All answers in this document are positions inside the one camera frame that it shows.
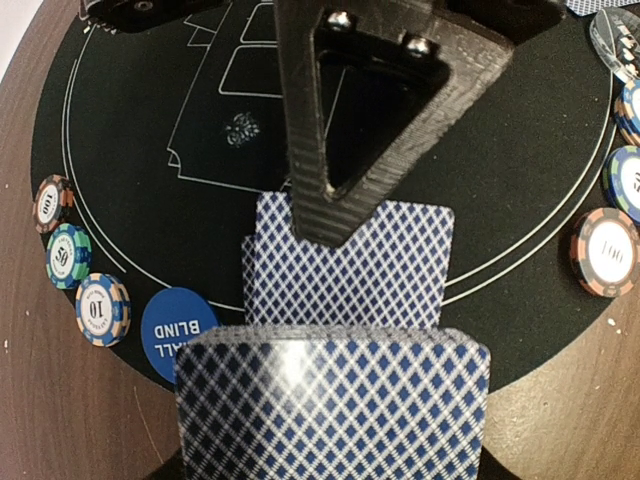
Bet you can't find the single brown 100 poker chip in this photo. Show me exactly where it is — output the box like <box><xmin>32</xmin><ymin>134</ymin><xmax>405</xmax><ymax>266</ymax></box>
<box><xmin>32</xmin><ymin>174</ymin><xmax>74</xmax><ymax>234</ymax></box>

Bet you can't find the dealt blue-backed card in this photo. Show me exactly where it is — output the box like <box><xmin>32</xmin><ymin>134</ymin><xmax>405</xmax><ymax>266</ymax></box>
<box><xmin>252</xmin><ymin>192</ymin><xmax>455</xmax><ymax>329</ymax></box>
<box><xmin>241</xmin><ymin>235</ymin><xmax>256</xmax><ymax>324</ymax></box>
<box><xmin>565</xmin><ymin>0</ymin><xmax>635</xmax><ymax>17</ymax></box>

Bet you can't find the single green blue poker chip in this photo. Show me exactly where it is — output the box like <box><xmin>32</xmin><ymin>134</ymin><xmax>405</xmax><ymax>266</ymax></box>
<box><xmin>46</xmin><ymin>223</ymin><xmax>92</xmax><ymax>290</ymax></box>

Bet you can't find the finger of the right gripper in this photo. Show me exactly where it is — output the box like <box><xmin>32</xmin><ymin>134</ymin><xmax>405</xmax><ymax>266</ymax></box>
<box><xmin>275</xmin><ymin>1</ymin><xmax>565</xmax><ymax>247</ymax></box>

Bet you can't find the clear round dealer button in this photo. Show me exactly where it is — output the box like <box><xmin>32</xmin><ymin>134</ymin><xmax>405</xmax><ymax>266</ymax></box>
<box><xmin>589</xmin><ymin>7</ymin><xmax>639</xmax><ymax>83</ymax></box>

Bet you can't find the blue small blind button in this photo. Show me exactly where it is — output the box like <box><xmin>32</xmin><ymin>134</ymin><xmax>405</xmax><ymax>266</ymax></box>
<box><xmin>141</xmin><ymin>287</ymin><xmax>220</xmax><ymax>384</ymax></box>

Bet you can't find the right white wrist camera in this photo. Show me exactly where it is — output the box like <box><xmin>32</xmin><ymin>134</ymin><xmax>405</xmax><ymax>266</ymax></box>
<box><xmin>78</xmin><ymin>0</ymin><xmax>228</xmax><ymax>34</ymax></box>

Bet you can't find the blue-backed playing card deck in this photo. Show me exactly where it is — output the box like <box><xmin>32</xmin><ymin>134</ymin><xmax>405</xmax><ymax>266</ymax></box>
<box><xmin>175</xmin><ymin>326</ymin><xmax>491</xmax><ymax>479</ymax></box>

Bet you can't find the single white blue poker chip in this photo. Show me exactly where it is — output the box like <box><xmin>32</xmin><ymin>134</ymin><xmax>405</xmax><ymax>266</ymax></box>
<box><xmin>75</xmin><ymin>273</ymin><xmax>132</xmax><ymax>348</ymax></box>

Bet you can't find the round black poker mat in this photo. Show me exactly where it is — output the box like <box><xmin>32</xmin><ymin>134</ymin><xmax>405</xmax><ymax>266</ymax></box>
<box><xmin>31</xmin><ymin>1</ymin><xmax>616</xmax><ymax>390</ymax></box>

